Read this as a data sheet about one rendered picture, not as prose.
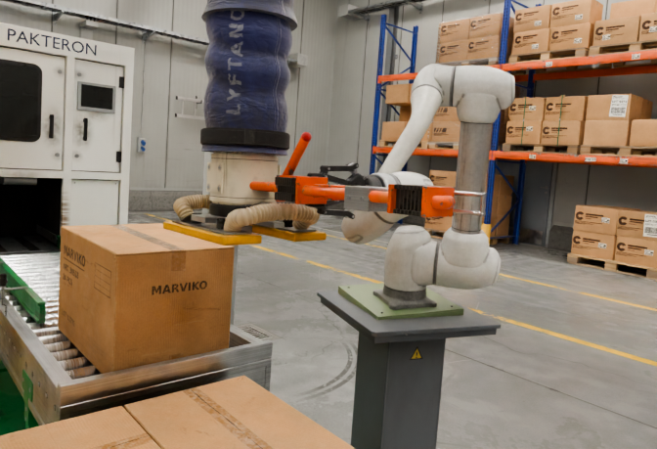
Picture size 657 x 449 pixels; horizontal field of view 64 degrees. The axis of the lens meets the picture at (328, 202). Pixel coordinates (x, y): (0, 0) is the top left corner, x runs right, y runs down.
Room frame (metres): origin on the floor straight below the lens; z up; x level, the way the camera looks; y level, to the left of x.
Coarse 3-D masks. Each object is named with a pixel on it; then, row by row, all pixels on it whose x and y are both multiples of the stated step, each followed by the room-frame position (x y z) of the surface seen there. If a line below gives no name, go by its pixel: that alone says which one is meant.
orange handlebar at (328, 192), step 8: (256, 184) 1.26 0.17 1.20; (264, 184) 1.24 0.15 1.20; (272, 184) 1.21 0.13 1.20; (320, 184) 1.09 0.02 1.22; (328, 184) 1.10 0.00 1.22; (336, 184) 1.08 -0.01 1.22; (304, 192) 1.11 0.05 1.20; (312, 192) 1.09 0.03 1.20; (320, 192) 1.07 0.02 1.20; (328, 192) 1.05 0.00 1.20; (336, 192) 1.03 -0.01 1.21; (376, 192) 0.95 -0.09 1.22; (384, 192) 0.94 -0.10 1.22; (328, 200) 1.05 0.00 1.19; (336, 200) 1.06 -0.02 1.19; (376, 200) 0.95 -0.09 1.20; (384, 200) 0.93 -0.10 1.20; (432, 200) 0.85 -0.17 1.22; (440, 200) 0.85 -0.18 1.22; (448, 200) 0.86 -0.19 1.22; (440, 208) 0.86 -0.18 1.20; (448, 208) 0.87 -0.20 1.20
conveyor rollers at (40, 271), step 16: (0, 256) 3.19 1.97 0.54; (16, 256) 3.24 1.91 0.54; (32, 256) 3.23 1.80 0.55; (48, 256) 3.28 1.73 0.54; (16, 272) 2.85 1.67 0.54; (32, 272) 2.83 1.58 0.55; (48, 272) 2.88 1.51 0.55; (0, 288) 2.50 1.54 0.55; (32, 288) 2.58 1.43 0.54; (48, 288) 2.55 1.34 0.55; (16, 304) 2.29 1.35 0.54; (48, 304) 2.30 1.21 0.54; (32, 320) 2.10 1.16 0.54; (48, 320) 2.13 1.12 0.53; (48, 336) 1.91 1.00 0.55; (64, 336) 1.93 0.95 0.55; (64, 352) 1.77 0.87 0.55; (80, 352) 1.80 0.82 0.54; (64, 368) 1.68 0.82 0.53; (80, 368) 1.65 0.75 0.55; (96, 368) 1.66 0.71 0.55
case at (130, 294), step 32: (128, 224) 2.15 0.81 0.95; (160, 224) 2.22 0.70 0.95; (64, 256) 1.95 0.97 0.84; (96, 256) 1.68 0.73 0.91; (128, 256) 1.57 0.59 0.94; (160, 256) 1.63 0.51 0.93; (192, 256) 1.70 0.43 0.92; (224, 256) 1.78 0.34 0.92; (64, 288) 1.94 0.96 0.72; (96, 288) 1.67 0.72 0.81; (128, 288) 1.57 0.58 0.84; (160, 288) 1.64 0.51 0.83; (192, 288) 1.71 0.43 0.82; (224, 288) 1.79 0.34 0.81; (64, 320) 1.93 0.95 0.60; (96, 320) 1.66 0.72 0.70; (128, 320) 1.57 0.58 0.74; (160, 320) 1.64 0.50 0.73; (192, 320) 1.71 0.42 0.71; (224, 320) 1.79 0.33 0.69; (96, 352) 1.66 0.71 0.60; (128, 352) 1.57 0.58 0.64; (160, 352) 1.64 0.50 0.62; (192, 352) 1.71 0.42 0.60
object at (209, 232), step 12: (168, 228) 1.37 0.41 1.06; (180, 228) 1.31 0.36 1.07; (192, 228) 1.28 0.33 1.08; (204, 228) 1.25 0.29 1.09; (216, 228) 1.26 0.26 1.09; (204, 240) 1.21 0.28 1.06; (216, 240) 1.17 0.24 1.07; (228, 240) 1.15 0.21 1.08; (240, 240) 1.17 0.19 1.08; (252, 240) 1.19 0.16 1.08
